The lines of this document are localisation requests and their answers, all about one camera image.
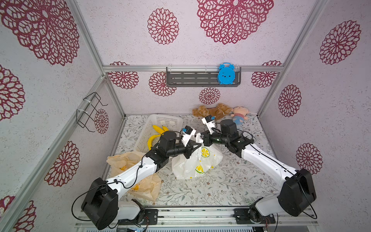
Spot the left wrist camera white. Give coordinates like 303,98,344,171
181,126,196,147

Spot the grey wall shelf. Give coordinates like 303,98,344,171
166,67,241,88

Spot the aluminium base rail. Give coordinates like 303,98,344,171
74,205,319,228

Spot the beige plastic bag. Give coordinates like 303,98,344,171
106,151,161,202

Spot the pink doll blue outfit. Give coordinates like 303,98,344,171
231,106,250,126

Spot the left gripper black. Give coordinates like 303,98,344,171
168,141,202,160

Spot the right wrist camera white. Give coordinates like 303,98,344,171
202,115,216,134

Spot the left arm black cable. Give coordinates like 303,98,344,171
71,155,146,222

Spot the white plastic bag lemon print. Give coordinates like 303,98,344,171
172,133,223,179

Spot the white perforated plastic basket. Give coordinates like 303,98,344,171
134,114,183,153

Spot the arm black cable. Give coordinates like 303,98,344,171
249,143,318,220
71,155,146,222

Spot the brown teddy bear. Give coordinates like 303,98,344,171
192,103,232,120

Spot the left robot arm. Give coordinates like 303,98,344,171
81,130,201,230

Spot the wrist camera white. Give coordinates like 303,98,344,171
181,126,196,147
202,115,216,134

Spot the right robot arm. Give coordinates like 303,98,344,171
201,116,317,223

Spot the blue alarm clock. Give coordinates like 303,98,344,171
217,63,235,85

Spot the black wire wall rack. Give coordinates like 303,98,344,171
75,92,108,133

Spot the orange-yellow banana bunch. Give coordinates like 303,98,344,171
147,125,169,150

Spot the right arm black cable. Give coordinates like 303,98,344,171
249,143,318,220

